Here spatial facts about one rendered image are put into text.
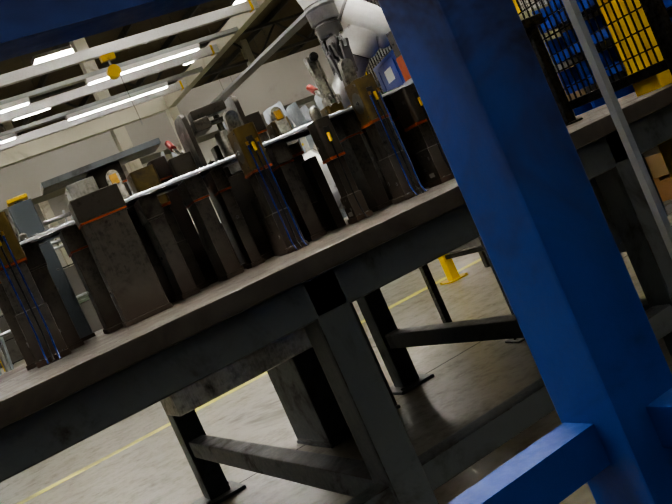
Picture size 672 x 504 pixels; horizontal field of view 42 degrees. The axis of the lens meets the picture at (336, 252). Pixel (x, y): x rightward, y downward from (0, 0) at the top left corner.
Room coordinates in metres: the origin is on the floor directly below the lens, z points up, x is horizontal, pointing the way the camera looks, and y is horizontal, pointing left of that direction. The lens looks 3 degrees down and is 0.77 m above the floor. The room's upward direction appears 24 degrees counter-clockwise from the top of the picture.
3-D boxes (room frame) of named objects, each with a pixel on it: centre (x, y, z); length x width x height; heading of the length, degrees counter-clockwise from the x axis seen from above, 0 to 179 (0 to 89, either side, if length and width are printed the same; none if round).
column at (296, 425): (3.18, 0.22, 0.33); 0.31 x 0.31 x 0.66; 27
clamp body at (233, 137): (2.26, 0.09, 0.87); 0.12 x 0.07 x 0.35; 20
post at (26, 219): (2.57, 0.79, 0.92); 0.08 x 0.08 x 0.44; 20
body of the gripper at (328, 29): (2.53, -0.24, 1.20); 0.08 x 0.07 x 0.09; 20
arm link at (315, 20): (2.53, -0.24, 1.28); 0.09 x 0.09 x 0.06
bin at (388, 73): (3.09, -0.50, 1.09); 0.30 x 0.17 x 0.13; 11
